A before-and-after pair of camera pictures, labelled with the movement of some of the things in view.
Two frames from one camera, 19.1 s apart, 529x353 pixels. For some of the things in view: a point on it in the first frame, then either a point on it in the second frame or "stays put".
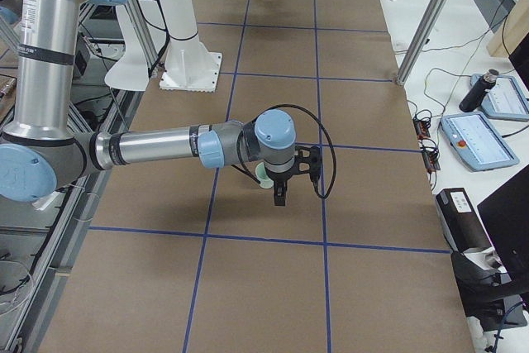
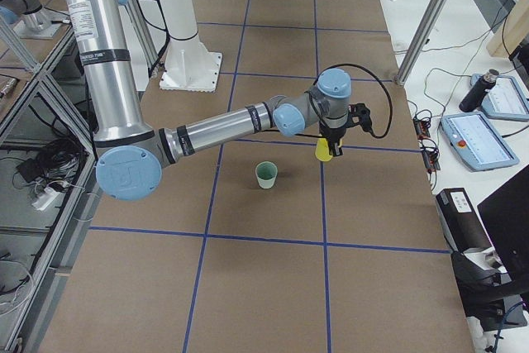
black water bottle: [478, 92] stays put
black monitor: [506, 217] stays put
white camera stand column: [189, 66] stays put
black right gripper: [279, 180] to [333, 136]
